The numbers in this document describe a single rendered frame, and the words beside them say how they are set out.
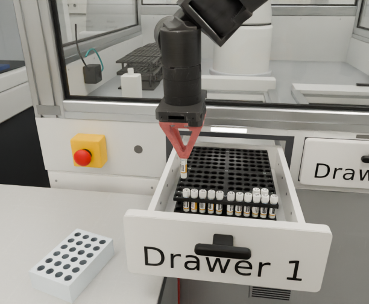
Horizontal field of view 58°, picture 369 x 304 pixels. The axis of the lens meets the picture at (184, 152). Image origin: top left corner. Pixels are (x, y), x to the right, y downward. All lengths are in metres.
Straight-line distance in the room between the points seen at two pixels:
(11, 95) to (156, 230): 1.01
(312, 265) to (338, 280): 0.52
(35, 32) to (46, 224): 0.42
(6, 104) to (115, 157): 0.63
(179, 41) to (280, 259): 0.33
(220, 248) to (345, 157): 0.44
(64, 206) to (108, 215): 0.12
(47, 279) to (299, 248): 0.40
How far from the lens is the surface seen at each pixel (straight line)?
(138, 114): 0.79
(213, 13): 0.48
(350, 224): 0.93
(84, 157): 0.79
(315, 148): 0.79
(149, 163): 0.83
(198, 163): 0.69
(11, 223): 0.84
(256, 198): 0.57
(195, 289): 1.06
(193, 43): 0.47
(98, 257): 0.64
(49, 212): 0.85
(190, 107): 0.49
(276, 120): 0.77
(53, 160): 0.93
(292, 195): 0.63
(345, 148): 0.80
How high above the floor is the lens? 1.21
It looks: 25 degrees down
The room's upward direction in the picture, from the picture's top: straight up
